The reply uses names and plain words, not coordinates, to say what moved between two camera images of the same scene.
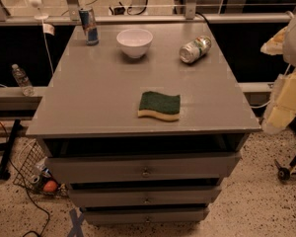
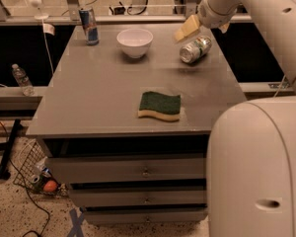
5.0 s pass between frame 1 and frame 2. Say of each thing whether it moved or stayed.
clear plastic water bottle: stayed
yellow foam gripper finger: moved
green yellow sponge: stayed
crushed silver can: stayed
